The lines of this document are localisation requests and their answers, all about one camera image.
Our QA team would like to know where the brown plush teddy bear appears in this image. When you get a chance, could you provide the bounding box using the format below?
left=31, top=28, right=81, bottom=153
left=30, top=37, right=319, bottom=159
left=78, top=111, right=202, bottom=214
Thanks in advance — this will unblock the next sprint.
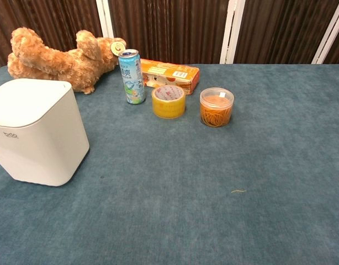
left=7, top=26, right=128, bottom=95

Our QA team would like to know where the brown folding screen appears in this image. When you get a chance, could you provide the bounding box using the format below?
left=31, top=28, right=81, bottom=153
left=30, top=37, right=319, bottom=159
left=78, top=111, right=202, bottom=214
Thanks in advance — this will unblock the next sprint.
left=0, top=0, right=339, bottom=68

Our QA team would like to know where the blue drink can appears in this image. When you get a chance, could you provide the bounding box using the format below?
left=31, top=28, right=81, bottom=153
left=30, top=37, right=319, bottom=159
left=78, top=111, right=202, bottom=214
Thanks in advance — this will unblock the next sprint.
left=118, top=49, right=146, bottom=105

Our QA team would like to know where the clear jar of rubber bands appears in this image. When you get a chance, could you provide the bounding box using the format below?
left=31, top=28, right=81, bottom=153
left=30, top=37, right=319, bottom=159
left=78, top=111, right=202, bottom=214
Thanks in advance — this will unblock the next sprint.
left=199, top=87, right=235, bottom=128

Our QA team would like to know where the orange cardboard box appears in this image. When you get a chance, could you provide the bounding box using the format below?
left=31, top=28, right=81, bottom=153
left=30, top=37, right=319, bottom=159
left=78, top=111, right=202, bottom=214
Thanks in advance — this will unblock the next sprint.
left=140, top=58, right=200, bottom=96

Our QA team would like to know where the white plastic trash bin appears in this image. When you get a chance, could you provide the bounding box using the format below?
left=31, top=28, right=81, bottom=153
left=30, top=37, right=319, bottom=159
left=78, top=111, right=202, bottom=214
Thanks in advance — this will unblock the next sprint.
left=0, top=78, right=91, bottom=187

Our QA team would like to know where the yellow packing tape roll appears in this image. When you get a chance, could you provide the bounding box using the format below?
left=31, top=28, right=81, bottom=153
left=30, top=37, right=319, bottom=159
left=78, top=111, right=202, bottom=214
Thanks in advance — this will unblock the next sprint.
left=151, top=84, right=187, bottom=119

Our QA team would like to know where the blue table cloth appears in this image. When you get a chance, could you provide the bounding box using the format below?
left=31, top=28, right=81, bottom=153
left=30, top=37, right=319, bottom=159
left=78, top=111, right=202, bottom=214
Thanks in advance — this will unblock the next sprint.
left=0, top=64, right=339, bottom=265

